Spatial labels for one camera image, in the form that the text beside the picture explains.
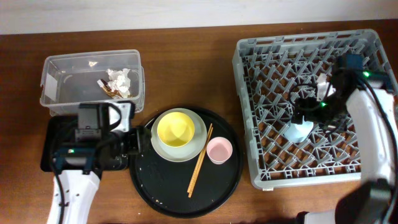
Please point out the pink cup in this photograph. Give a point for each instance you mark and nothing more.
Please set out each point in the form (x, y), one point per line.
(219, 150)

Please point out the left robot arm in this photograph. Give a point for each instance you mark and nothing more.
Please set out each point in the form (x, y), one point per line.
(80, 147)

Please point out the white tissue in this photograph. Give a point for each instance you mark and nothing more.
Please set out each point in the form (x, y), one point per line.
(119, 83)

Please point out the grey dishwasher rack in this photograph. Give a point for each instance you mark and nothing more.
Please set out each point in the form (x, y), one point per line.
(271, 71)

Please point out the round black serving tray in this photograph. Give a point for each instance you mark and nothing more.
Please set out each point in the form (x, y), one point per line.
(163, 184)

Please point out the black rectangular tray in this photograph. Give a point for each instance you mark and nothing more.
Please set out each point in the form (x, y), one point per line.
(55, 124)

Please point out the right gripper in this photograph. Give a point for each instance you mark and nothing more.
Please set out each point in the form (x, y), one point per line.
(309, 116)

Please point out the yellow bowl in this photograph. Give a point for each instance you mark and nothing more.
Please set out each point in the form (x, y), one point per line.
(176, 129)

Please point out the grey round plate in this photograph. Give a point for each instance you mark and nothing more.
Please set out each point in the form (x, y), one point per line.
(186, 152)

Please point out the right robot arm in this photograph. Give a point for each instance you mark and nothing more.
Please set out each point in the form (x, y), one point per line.
(367, 97)

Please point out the brown snack wrapper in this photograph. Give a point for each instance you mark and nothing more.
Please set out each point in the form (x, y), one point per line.
(110, 91)

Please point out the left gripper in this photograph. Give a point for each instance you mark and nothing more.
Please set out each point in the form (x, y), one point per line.
(134, 143)

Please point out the clear plastic waste bin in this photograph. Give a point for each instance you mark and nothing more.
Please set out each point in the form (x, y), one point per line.
(70, 79)

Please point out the blue cup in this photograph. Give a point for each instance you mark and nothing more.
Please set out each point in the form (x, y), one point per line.
(297, 133)

